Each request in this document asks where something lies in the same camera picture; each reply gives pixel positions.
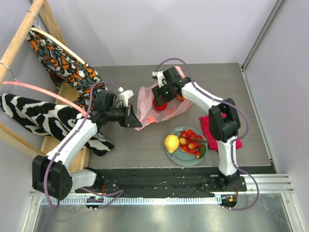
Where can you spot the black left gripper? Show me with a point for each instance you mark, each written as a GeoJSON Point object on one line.
{"type": "Point", "coordinates": [130, 119]}

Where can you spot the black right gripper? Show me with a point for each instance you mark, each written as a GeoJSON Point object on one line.
{"type": "Point", "coordinates": [159, 93]}

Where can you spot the fake red apple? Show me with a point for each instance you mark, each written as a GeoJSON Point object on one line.
{"type": "Point", "coordinates": [159, 107]}

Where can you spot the pink plastic bag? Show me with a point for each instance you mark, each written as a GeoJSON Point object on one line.
{"type": "Point", "coordinates": [149, 110]}

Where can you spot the fake orange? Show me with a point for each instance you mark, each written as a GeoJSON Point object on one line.
{"type": "Point", "coordinates": [180, 98]}

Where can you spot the fake yellow pear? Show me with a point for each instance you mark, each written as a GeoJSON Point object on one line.
{"type": "Point", "coordinates": [171, 143]}

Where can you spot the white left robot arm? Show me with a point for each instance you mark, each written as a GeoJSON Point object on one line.
{"type": "Point", "coordinates": [50, 174]}

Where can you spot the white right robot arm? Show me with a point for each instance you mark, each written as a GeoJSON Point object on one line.
{"type": "Point", "coordinates": [224, 122]}

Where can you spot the light green plate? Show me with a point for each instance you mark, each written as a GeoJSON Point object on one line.
{"type": "Point", "coordinates": [182, 158]}

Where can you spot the wooden clothes rack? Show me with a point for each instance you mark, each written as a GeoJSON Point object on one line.
{"type": "Point", "coordinates": [18, 146]}

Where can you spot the orange camouflage pattern cloth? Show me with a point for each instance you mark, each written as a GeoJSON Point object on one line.
{"type": "Point", "coordinates": [62, 67]}

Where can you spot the red folded cloth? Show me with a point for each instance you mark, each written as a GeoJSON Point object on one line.
{"type": "Point", "coordinates": [204, 122]}

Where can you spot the zebra pattern cloth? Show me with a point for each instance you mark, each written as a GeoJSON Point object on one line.
{"type": "Point", "coordinates": [39, 117]}

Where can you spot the pink clothes hanger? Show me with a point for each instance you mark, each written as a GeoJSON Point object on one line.
{"type": "Point", "coordinates": [49, 93]}

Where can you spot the white clothes hanger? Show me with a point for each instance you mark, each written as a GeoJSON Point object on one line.
{"type": "Point", "coordinates": [58, 43]}

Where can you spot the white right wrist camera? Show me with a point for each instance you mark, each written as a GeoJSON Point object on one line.
{"type": "Point", "coordinates": [159, 76]}

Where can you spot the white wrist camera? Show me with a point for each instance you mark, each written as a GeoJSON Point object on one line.
{"type": "Point", "coordinates": [159, 76]}
{"type": "Point", "coordinates": [125, 95]}

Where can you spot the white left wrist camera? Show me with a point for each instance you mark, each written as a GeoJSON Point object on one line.
{"type": "Point", "coordinates": [125, 95]}

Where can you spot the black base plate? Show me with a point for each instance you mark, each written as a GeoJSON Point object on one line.
{"type": "Point", "coordinates": [184, 182]}

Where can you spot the aluminium frame rail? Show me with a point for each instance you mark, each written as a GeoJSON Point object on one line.
{"type": "Point", "coordinates": [268, 184]}

